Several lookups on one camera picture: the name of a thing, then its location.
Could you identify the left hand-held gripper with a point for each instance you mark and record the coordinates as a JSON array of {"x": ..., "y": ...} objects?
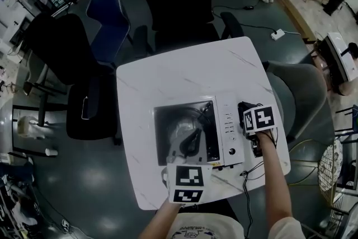
[{"x": 188, "y": 176}]

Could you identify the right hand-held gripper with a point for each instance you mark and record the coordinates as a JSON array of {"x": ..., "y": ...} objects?
[{"x": 263, "y": 119}]

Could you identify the white portable gas stove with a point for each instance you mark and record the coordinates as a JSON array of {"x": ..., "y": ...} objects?
[{"x": 226, "y": 126}]

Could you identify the person's left forearm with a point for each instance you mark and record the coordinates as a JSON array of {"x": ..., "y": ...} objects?
[{"x": 159, "y": 221}]

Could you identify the person's right forearm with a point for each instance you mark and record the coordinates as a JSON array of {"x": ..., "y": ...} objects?
[{"x": 272, "y": 182}]

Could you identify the grey shell chair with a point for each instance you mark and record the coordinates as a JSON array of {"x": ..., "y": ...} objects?
[{"x": 302, "y": 89}]

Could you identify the person's white printed shirt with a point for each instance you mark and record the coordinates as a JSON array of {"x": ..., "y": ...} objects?
[{"x": 207, "y": 225}]

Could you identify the white power strip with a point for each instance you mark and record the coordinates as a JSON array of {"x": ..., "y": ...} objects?
[{"x": 277, "y": 34}]

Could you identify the small white desk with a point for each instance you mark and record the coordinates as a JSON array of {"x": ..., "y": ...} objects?
[{"x": 342, "y": 53}]

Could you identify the black smartphone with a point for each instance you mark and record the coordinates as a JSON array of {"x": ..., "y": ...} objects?
[{"x": 84, "y": 109}]

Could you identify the white paper cup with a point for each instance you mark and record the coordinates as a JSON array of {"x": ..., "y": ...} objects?
[{"x": 51, "y": 151}]

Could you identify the blue shell chair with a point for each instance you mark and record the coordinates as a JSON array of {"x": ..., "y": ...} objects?
[{"x": 107, "y": 16}]

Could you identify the beige plastic stool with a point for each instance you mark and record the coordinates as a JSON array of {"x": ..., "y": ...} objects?
[{"x": 25, "y": 126}]

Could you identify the black high-back office chair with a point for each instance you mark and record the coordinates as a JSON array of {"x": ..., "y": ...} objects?
[{"x": 61, "y": 44}]

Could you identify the beige chair with black legs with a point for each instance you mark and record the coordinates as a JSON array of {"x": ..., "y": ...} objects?
[{"x": 35, "y": 64}]

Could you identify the grey marble table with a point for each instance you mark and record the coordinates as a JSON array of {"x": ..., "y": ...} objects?
[{"x": 5, "y": 126}]

